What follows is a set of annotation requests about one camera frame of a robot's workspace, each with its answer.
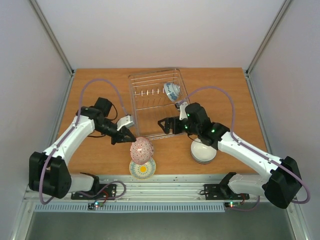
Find pink patterned bowl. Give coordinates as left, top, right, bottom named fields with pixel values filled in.
left=130, top=137, right=154, bottom=165

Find blue floral white bowl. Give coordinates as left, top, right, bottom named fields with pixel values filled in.
left=163, top=82, right=181, bottom=102

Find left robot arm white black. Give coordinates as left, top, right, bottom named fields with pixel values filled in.
left=28, top=97, right=136, bottom=199

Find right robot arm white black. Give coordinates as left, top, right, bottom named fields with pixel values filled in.
left=157, top=102, right=303, bottom=209

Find white upturned bowl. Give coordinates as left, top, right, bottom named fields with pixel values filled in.
left=190, top=138, right=217, bottom=160

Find bowl under white bowl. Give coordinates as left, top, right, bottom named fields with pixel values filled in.
left=193, top=157, right=214, bottom=165

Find yellow centre patterned bowl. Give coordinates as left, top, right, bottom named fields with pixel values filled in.
left=129, top=158, right=156, bottom=180

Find left circuit board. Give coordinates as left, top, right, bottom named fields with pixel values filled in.
left=87, top=201, right=104, bottom=211

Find circuit board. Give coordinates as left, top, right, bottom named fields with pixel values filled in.
left=87, top=201, right=104, bottom=211
left=224, top=201, right=245, bottom=209

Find right circuit board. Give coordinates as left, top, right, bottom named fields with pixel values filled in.
left=224, top=201, right=245, bottom=209

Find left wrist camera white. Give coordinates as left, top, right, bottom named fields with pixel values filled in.
left=116, top=114, right=135, bottom=131

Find wire dish rack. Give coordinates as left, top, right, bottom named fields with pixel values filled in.
left=128, top=68, right=188, bottom=140

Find aluminium frame rails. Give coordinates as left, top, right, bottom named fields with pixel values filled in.
left=23, top=0, right=298, bottom=203

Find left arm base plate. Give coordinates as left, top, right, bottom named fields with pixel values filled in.
left=70, top=183, right=117, bottom=200

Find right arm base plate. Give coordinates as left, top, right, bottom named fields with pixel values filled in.
left=199, top=184, right=250, bottom=201

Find grey slotted cable duct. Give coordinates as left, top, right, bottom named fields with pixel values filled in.
left=34, top=202, right=225, bottom=214

